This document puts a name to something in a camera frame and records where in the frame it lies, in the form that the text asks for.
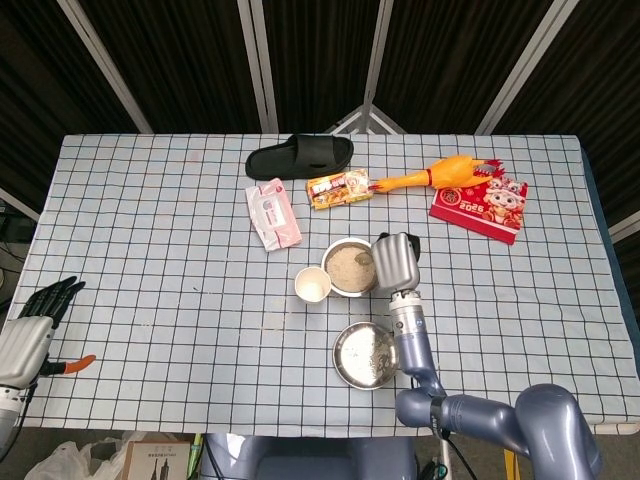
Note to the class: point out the black slipper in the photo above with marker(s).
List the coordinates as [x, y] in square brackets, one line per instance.
[300, 155]

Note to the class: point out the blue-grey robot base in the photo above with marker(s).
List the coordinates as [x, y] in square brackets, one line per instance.
[300, 457]

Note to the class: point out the yellow rubber chicken toy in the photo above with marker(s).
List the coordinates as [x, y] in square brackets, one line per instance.
[450, 170]

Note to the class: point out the brown cardboard box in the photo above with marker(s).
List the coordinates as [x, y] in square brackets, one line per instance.
[155, 462]

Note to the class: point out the white plastic bag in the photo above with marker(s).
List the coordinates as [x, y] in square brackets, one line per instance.
[75, 462]

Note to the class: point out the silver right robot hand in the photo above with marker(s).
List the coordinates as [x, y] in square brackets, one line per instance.
[395, 265]

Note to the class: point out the blue checked tablecloth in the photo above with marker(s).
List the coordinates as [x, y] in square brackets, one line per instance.
[150, 225]

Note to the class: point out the dark folding partition screen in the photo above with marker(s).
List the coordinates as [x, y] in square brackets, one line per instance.
[190, 60]

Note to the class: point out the orange snack packet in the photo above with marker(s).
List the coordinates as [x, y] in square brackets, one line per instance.
[340, 189]

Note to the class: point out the steel plate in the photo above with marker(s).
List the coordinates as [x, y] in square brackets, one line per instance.
[357, 357]

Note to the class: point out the steel bowl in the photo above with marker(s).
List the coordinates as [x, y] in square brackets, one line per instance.
[350, 291]

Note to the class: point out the white paper cup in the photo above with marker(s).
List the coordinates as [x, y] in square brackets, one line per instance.
[312, 286]

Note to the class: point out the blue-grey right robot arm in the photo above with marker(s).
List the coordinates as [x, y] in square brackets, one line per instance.
[475, 415]

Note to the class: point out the pink wet wipes pack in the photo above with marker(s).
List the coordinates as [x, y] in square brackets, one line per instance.
[272, 212]

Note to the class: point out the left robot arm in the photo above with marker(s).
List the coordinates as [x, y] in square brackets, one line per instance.
[7, 410]

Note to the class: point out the red 2026 desk calendar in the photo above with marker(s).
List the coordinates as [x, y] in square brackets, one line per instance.
[475, 207]

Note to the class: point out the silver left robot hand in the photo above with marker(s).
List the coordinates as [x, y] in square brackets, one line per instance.
[22, 345]

